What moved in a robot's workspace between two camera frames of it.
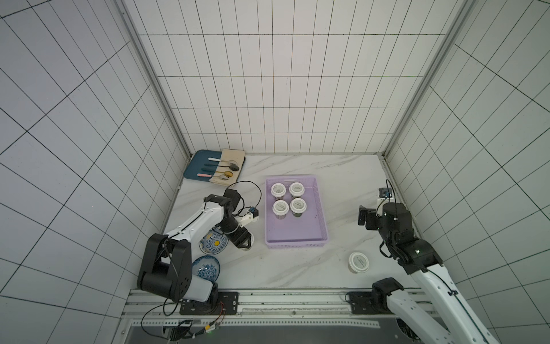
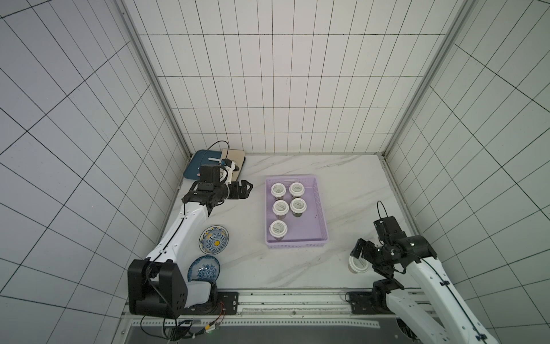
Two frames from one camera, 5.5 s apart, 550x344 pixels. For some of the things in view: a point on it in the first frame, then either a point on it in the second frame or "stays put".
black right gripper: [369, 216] -> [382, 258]
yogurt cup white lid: [246, 242] -> [278, 228]
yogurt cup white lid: [281, 208] stays put
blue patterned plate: [206, 266] stays put
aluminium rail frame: [265, 309] stays put
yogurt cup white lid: [296, 189] stays put
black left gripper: [238, 239] -> [244, 193]
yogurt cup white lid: [359, 262] stays put
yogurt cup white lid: [278, 190] stays put
